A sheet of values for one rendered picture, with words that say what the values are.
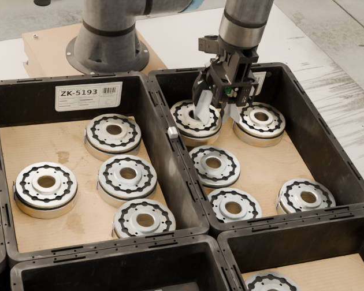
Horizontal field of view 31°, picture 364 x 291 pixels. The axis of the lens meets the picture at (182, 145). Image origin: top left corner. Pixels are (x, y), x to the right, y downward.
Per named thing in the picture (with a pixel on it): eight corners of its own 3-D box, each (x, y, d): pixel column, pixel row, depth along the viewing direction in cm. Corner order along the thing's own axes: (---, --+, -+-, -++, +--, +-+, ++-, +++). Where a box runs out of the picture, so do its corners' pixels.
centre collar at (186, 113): (179, 109, 125) (179, 107, 125) (203, 107, 127) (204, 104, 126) (187, 126, 122) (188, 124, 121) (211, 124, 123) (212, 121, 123)
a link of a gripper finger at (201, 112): (192, 141, 121) (211, 103, 116) (183, 120, 125) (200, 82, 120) (207, 142, 123) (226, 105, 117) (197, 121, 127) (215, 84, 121)
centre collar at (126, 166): (110, 167, 114) (111, 164, 113) (137, 163, 116) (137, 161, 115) (118, 187, 111) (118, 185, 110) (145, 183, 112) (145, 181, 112)
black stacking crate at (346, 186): (139, 118, 132) (145, 73, 125) (270, 105, 142) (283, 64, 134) (200, 277, 106) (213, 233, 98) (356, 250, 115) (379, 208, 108)
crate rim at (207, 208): (144, 79, 126) (145, 70, 124) (282, 70, 135) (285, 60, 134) (210, 242, 99) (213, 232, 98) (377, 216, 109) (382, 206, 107)
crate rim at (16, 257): (-18, 91, 116) (-19, 81, 115) (143, 79, 126) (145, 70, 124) (8, 273, 90) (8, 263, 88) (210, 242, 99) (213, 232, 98)
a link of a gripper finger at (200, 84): (188, 105, 121) (205, 68, 115) (185, 100, 122) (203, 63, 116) (210, 108, 123) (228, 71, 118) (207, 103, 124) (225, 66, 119)
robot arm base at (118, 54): (63, 43, 149) (62, 6, 143) (121, 30, 156) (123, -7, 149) (92, 80, 140) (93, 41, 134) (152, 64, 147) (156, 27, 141)
